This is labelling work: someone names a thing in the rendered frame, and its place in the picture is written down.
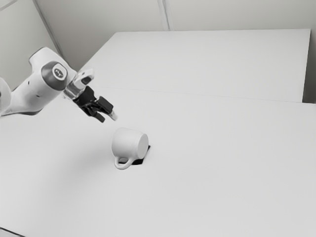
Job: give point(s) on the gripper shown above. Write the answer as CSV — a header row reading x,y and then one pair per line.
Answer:
x,y
85,98

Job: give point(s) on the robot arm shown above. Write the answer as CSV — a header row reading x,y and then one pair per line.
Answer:
x,y
34,89

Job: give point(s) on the white mug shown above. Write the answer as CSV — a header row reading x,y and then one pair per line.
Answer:
x,y
129,147

